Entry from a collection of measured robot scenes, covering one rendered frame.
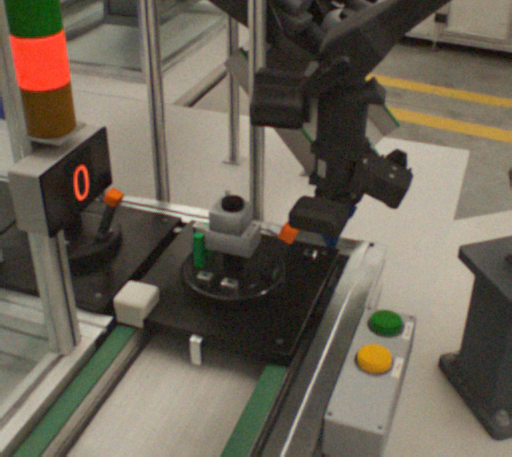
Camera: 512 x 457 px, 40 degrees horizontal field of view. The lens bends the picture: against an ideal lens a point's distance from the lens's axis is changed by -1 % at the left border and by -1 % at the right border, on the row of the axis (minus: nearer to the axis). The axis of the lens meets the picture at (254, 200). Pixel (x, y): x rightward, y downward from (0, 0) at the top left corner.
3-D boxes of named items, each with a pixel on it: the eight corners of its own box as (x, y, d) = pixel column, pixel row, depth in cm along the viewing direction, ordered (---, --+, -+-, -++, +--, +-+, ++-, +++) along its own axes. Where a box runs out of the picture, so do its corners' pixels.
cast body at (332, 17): (353, 62, 108) (374, 24, 104) (337, 68, 105) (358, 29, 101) (314, 30, 111) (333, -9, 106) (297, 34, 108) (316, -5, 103)
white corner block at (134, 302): (161, 310, 95) (159, 285, 93) (146, 331, 92) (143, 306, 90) (131, 302, 97) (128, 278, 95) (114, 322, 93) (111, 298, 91)
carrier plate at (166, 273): (339, 260, 105) (340, 248, 104) (289, 368, 86) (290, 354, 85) (191, 229, 112) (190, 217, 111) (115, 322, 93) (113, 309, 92)
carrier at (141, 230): (182, 227, 113) (178, 157, 107) (105, 320, 94) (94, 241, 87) (54, 200, 120) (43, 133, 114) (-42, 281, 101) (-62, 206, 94)
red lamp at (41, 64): (80, 75, 70) (74, 27, 68) (51, 93, 66) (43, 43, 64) (38, 69, 72) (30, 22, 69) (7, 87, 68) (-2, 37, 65)
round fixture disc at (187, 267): (297, 260, 102) (298, 249, 101) (264, 320, 90) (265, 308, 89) (207, 241, 106) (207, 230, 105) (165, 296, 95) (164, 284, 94)
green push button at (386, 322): (403, 324, 92) (405, 312, 91) (397, 344, 89) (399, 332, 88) (373, 317, 94) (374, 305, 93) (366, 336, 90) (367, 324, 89)
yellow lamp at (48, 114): (86, 121, 73) (80, 76, 70) (58, 141, 69) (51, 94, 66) (45, 115, 74) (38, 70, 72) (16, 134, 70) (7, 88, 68)
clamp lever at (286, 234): (278, 267, 96) (300, 227, 91) (274, 276, 94) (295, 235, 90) (255, 254, 96) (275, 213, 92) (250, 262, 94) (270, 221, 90)
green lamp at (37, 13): (74, 26, 68) (67, -26, 65) (43, 42, 64) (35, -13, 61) (30, 21, 69) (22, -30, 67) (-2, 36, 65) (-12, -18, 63)
